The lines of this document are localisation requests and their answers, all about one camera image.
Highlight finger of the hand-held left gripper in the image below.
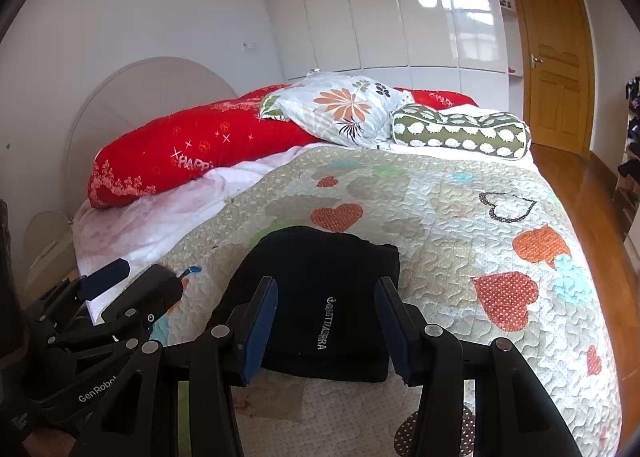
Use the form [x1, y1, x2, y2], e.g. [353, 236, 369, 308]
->
[27, 258, 131, 334]
[50, 264, 185, 354]

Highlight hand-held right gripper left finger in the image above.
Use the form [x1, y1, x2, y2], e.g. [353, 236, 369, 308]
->
[72, 276, 279, 457]

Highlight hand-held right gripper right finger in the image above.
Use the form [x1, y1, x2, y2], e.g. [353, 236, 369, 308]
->
[374, 276, 576, 457]

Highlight black pants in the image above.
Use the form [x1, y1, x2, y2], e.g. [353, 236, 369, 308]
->
[206, 226, 403, 384]

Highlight person's left hand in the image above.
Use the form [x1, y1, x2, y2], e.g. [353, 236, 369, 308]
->
[0, 359, 66, 440]

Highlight heart-patterned quilt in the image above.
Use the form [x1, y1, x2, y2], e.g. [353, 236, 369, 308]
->
[150, 144, 623, 457]

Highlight long red pillow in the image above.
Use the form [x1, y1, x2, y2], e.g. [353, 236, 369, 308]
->
[87, 84, 478, 209]

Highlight beige round headboard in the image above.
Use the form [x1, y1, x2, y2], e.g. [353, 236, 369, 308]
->
[22, 56, 241, 295]

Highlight green spotted bolster pillow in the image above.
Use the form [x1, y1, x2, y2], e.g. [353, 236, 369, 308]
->
[391, 104, 532, 159]

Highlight white floral pillow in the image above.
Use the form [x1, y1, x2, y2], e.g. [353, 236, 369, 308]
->
[257, 73, 416, 148]

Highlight white shelving unit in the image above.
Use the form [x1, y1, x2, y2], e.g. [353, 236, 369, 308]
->
[612, 77, 640, 238]

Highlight wooden door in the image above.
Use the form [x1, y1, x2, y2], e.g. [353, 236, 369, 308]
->
[505, 0, 596, 155]

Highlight white glossy wardrobe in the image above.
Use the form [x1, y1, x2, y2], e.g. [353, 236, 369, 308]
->
[264, 0, 511, 88]

